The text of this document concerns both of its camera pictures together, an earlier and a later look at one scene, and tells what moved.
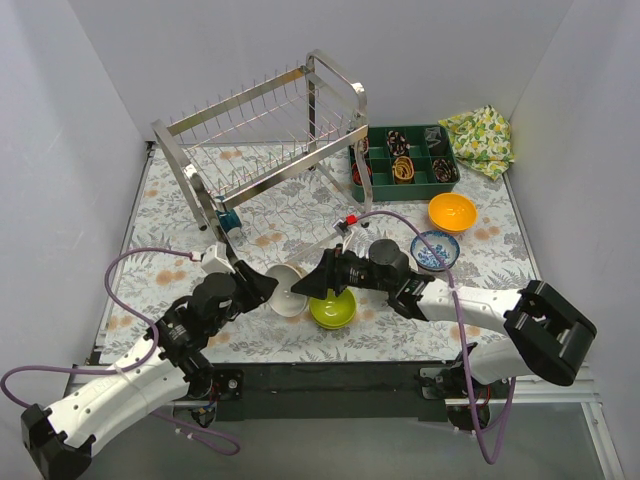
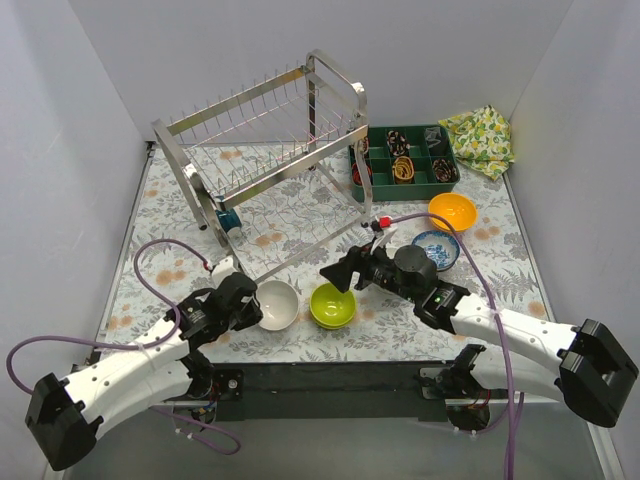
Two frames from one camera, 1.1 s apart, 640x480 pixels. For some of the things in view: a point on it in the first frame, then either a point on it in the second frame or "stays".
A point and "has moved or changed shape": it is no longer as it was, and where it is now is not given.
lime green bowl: x=333 y=327 stays
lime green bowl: x=333 y=310 stays
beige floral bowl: x=284 y=302 has moved or changed shape
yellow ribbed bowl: x=452 y=213 stays
